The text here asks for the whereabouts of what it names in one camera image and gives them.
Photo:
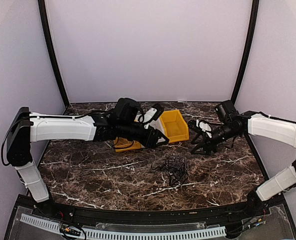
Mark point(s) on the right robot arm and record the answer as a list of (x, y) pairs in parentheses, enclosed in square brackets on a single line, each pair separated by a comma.
[(233, 124)]

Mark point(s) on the right black frame post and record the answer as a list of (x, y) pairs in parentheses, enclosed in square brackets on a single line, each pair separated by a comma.
[(247, 50)]

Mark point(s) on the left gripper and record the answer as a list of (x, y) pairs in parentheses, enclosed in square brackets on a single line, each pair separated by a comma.
[(149, 139)]

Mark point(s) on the yellow bin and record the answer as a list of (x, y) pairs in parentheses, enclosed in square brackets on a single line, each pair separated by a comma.
[(122, 144), (174, 125)]

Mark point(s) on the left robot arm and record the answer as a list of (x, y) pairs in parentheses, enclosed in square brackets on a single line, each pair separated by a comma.
[(126, 120)]

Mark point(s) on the black front rail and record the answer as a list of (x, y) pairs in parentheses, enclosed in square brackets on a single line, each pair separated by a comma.
[(233, 214)]

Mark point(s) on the black frame post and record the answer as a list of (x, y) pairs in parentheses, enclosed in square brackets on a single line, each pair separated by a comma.
[(51, 52), (247, 50)]

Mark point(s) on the left black frame post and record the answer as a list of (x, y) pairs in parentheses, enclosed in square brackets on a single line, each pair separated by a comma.
[(51, 52)]

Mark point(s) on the white slotted cable duct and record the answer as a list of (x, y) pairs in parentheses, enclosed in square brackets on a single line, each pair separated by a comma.
[(122, 232)]

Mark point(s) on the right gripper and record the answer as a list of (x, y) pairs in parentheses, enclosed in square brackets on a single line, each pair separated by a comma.
[(207, 145)]

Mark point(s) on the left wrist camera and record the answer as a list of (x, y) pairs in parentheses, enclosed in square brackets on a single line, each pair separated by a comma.
[(151, 115)]

